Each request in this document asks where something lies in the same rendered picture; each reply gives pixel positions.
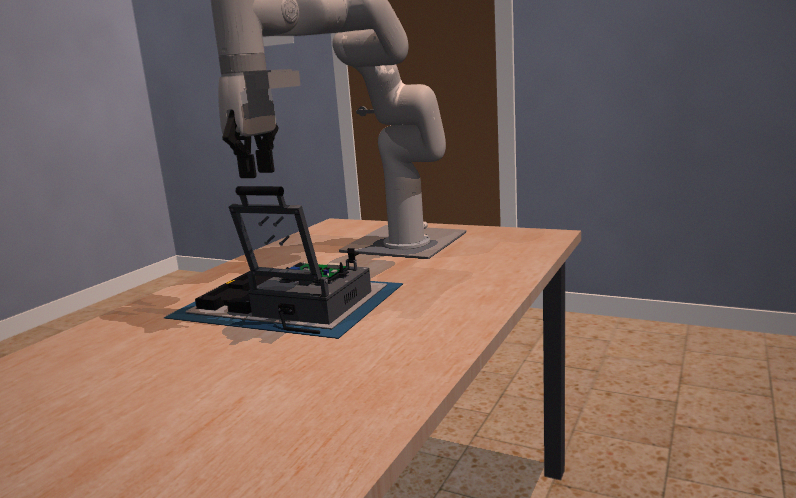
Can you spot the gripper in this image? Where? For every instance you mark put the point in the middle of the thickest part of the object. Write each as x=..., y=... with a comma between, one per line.
x=252, y=110

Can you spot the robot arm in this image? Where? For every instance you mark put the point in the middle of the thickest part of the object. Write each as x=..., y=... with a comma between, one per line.
x=416, y=133

